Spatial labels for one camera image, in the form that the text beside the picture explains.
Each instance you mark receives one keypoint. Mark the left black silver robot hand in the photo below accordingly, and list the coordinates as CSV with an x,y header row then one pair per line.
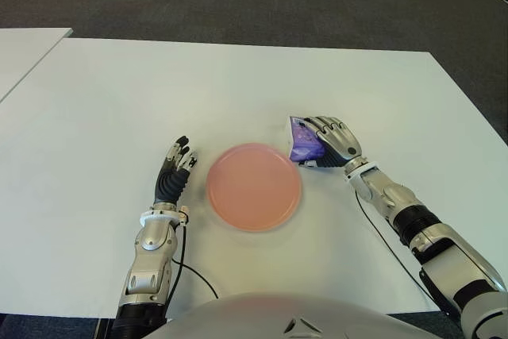
x,y
170,184

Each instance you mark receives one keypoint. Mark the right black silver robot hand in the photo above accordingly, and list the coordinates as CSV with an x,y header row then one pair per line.
x,y
341,140

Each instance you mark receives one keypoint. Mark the purple tissue paper pack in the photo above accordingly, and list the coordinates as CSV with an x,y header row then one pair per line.
x,y
303,142

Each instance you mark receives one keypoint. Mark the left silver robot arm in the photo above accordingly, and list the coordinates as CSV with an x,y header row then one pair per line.
x,y
152,255

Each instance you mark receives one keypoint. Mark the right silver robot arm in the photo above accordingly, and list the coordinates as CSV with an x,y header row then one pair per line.
x,y
420,228

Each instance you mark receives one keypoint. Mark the pink round plate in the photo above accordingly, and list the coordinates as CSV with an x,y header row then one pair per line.
x,y
254,188

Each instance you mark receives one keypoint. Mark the metal table leg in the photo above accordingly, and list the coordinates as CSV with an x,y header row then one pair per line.
x,y
102,328

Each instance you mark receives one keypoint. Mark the silver robot torso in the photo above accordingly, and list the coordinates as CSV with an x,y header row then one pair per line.
x,y
278,317

